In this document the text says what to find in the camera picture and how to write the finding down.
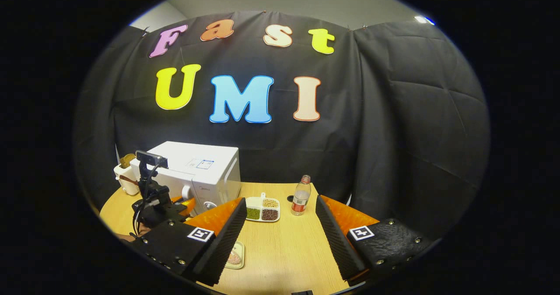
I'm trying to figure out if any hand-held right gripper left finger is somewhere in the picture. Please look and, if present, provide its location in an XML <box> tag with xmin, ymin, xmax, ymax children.
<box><xmin>129</xmin><ymin>197</ymin><xmax>248</xmax><ymax>287</ymax></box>

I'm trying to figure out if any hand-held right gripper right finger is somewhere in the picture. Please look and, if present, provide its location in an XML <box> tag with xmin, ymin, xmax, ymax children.
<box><xmin>315</xmin><ymin>194</ymin><xmax>434</xmax><ymax>288</ymax></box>

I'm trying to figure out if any white microwave oven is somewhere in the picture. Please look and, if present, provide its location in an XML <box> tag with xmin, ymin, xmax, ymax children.
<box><xmin>130</xmin><ymin>141</ymin><xmax>242</xmax><ymax>217</ymax></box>

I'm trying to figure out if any pale green rectangular tray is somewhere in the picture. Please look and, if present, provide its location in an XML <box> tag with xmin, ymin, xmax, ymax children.
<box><xmin>224</xmin><ymin>241</ymin><xmax>245</xmax><ymax>270</ymax></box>

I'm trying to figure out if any white toaster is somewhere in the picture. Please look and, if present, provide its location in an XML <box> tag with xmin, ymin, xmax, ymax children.
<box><xmin>114</xmin><ymin>162</ymin><xmax>140</xmax><ymax>196</ymax></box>

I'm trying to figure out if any white divided bean dish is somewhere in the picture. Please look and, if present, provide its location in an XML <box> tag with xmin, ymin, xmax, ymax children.
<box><xmin>245</xmin><ymin>193</ymin><xmax>280</xmax><ymax>222</ymax></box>

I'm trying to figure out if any clear bottle with red label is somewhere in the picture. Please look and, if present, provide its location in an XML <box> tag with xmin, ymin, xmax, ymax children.
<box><xmin>291</xmin><ymin>175</ymin><xmax>312</xmax><ymax>216</ymax></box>

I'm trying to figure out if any black backdrop cloth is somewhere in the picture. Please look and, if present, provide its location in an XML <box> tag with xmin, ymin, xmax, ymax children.
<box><xmin>72</xmin><ymin>11</ymin><xmax>490</xmax><ymax>243</ymax></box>

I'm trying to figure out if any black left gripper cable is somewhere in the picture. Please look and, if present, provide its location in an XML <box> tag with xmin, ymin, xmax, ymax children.
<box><xmin>133</xmin><ymin>162</ymin><xmax>166</xmax><ymax>236</ymax></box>

